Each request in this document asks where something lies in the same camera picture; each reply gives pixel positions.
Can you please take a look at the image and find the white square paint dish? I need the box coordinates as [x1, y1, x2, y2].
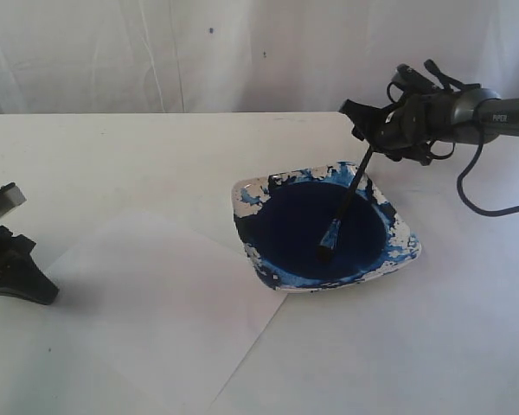
[231, 162, 421, 292]

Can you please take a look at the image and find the black paintbrush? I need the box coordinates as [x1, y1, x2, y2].
[316, 146, 374, 264]

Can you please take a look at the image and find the white backdrop curtain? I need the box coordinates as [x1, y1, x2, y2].
[0, 1, 519, 113]

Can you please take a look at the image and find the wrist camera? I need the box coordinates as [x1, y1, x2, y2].
[392, 64, 435, 94]
[0, 182, 26, 219]

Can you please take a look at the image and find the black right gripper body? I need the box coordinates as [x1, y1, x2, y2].
[369, 94, 456, 165]

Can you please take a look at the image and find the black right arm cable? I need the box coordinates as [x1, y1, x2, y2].
[387, 60, 519, 216]

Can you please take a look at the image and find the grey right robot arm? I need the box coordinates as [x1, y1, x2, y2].
[339, 88, 519, 165]

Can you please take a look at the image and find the white paper sheet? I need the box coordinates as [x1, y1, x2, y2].
[3, 212, 285, 414]

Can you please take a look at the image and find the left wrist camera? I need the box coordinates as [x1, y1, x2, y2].
[0, 182, 26, 219]

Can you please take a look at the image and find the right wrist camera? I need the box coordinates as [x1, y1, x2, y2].
[392, 64, 435, 94]

